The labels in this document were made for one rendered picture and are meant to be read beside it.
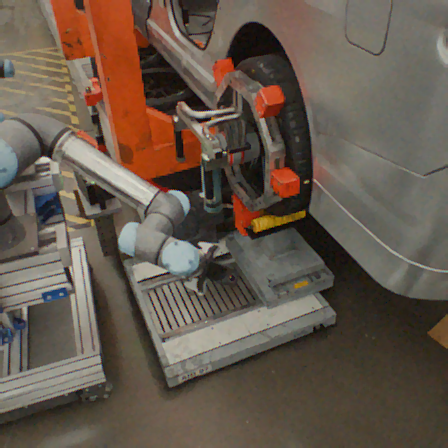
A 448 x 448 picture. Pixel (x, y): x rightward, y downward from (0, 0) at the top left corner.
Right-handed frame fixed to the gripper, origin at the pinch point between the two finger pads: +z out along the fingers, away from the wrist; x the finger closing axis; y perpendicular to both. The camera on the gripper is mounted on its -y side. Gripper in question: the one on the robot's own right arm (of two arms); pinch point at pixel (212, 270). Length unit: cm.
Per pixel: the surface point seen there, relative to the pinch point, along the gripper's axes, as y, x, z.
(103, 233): 84, -2, 111
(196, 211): 33, -27, 93
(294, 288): -24, -5, 92
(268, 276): -11, -7, 88
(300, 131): -10, -56, 24
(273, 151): -3, -47, 26
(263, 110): 4, -58, 19
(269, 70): 8, -75, 25
